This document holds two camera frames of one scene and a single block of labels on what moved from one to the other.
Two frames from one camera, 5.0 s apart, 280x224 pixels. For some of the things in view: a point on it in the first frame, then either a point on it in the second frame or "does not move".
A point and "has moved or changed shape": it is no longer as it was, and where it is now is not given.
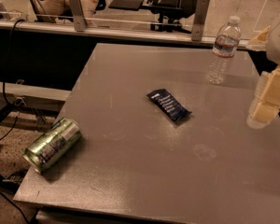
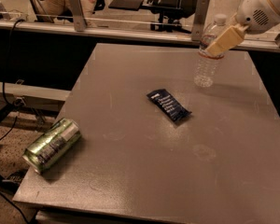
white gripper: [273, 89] → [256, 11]
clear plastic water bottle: [227, 44] has moved or changed shape
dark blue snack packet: [169, 105] does not move
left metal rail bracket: [79, 21] does not move
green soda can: [58, 138] does not move
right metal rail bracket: [200, 17] does not move
